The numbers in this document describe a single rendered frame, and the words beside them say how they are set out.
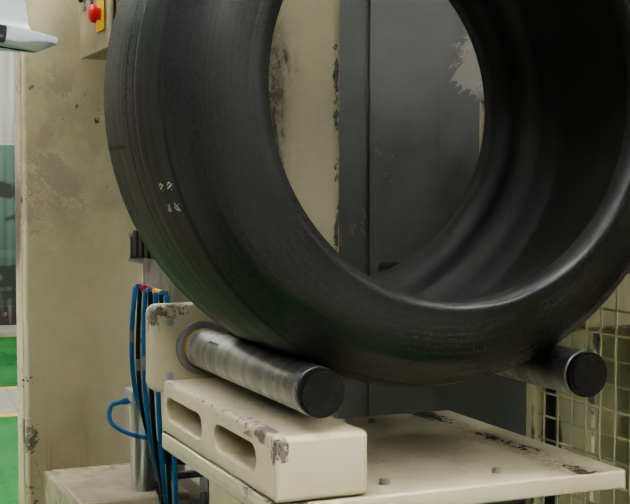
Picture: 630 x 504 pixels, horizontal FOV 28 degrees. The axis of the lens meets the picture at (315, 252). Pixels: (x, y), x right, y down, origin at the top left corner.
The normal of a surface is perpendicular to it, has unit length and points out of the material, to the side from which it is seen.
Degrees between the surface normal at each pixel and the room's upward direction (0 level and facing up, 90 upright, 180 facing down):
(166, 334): 90
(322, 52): 90
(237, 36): 88
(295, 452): 90
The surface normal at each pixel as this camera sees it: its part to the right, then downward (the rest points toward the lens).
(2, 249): 0.31, 0.05
